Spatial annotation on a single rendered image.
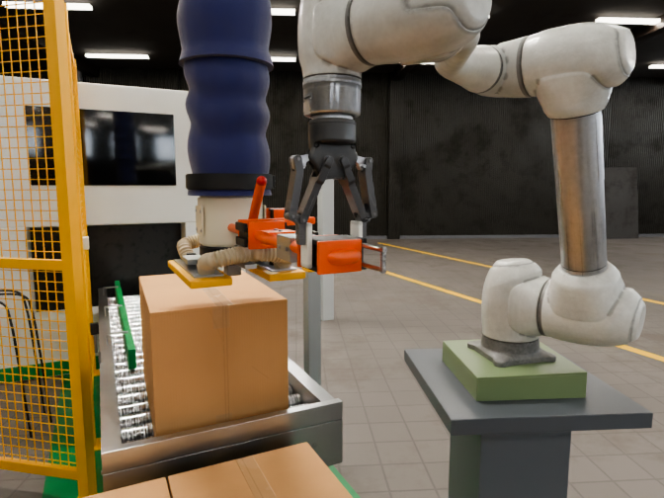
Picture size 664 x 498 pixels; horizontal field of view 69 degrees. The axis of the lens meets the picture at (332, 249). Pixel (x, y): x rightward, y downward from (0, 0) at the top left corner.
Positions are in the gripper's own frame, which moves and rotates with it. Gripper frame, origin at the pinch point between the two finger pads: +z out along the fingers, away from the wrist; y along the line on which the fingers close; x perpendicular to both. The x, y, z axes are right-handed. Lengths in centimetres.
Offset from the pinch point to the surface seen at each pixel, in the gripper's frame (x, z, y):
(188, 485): -48, 65, 17
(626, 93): -721, -240, -1166
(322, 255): 5.0, 0.2, 4.0
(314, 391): -75, 60, -30
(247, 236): -31.0, 0.7, 4.9
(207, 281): -42.2, 11.8, 11.5
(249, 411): -68, 59, -5
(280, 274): -42.5, 11.6, -6.5
